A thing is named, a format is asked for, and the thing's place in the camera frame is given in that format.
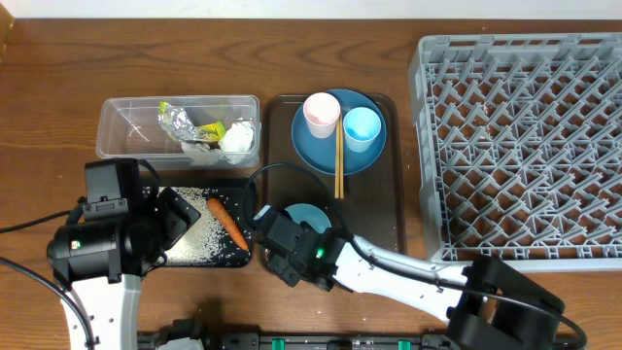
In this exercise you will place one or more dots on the left wooden chopstick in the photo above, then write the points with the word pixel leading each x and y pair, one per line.
pixel 336 160

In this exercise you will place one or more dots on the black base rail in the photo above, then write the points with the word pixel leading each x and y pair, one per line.
pixel 254 341

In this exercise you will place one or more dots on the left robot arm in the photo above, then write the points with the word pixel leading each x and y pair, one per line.
pixel 100 259

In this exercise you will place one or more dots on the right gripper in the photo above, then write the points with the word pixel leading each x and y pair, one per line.
pixel 279 267

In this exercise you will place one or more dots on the wooden chopstick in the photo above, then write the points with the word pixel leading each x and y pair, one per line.
pixel 342 161
pixel 336 160

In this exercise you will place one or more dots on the light blue rice bowl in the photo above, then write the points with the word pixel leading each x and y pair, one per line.
pixel 310 214

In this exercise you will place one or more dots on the blue plate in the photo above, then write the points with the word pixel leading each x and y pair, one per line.
pixel 320 153

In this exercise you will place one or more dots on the foil snack wrapper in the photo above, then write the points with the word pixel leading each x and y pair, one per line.
pixel 176 122

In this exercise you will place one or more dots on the grey dishwasher rack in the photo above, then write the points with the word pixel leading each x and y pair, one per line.
pixel 520 148

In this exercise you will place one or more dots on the spilled white rice pile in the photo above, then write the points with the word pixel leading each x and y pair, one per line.
pixel 207 243

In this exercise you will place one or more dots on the light blue cup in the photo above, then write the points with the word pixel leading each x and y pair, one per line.
pixel 361 127

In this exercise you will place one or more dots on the right wooden chopstick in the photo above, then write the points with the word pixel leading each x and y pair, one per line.
pixel 342 161

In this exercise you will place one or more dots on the orange carrot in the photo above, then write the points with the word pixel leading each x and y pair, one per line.
pixel 219 212

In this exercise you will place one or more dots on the clear plastic bin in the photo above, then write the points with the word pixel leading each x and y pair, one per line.
pixel 128 128

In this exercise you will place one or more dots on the white tissue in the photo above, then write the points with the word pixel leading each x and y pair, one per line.
pixel 201 154
pixel 237 141

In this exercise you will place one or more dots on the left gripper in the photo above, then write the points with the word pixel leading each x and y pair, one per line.
pixel 177 225

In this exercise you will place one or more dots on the pink cup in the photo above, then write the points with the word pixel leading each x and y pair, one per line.
pixel 321 111

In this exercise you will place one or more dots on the brown serving tray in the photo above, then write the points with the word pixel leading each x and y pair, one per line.
pixel 372 206

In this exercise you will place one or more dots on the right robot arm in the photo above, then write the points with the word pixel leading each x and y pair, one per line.
pixel 485 305

